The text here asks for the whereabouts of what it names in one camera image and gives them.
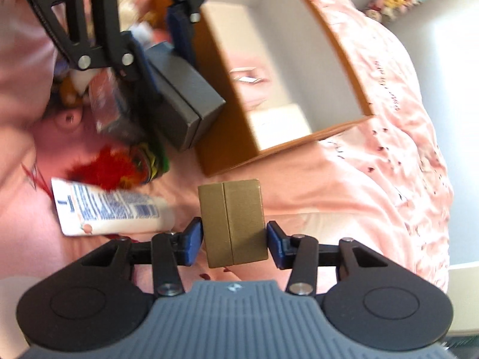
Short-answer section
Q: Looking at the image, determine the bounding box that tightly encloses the dark grey box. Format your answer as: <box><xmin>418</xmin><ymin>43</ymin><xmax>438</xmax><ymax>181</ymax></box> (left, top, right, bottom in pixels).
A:
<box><xmin>145</xmin><ymin>42</ymin><xmax>226</xmax><ymax>152</ymax></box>

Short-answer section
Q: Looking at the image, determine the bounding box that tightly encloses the small gold box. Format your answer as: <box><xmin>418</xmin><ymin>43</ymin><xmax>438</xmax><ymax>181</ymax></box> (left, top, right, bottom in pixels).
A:
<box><xmin>198</xmin><ymin>179</ymin><xmax>268</xmax><ymax>268</ymax></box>

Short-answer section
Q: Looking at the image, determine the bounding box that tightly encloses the white plush keychain toy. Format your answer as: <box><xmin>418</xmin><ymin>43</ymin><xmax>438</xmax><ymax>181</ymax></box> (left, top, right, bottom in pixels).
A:
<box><xmin>49</xmin><ymin>69</ymin><xmax>98</xmax><ymax>109</ymax></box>

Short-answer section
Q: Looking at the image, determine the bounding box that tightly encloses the colourful snack packet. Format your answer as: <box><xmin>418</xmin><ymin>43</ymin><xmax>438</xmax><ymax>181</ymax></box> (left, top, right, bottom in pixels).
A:
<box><xmin>89</xmin><ymin>69</ymin><xmax>145</xmax><ymax>144</ymax></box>

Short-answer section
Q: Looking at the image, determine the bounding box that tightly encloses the white lotion tube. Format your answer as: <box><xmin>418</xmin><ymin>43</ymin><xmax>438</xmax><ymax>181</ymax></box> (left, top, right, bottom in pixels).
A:
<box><xmin>51</xmin><ymin>177</ymin><xmax>175</xmax><ymax>237</ymax></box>

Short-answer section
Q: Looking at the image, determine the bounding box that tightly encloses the red feather toy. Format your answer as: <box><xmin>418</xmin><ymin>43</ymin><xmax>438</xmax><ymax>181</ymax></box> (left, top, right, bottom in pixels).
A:
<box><xmin>66</xmin><ymin>143</ymin><xmax>170</xmax><ymax>191</ymax></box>

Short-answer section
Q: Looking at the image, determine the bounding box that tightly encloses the orange cardboard storage box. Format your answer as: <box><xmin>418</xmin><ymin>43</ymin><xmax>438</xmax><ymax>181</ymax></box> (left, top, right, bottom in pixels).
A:
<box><xmin>194</xmin><ymin>0</ymin><xmax>373</xmax><ymax>176</ymax></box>

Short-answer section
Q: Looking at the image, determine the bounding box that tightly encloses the pink patterned duvet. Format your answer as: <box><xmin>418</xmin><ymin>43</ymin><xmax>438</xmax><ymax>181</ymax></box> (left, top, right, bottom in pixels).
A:
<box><xmin>1</xmin><ymin>0</ymin><xmax>453</xmax><ymax>289</ymax></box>

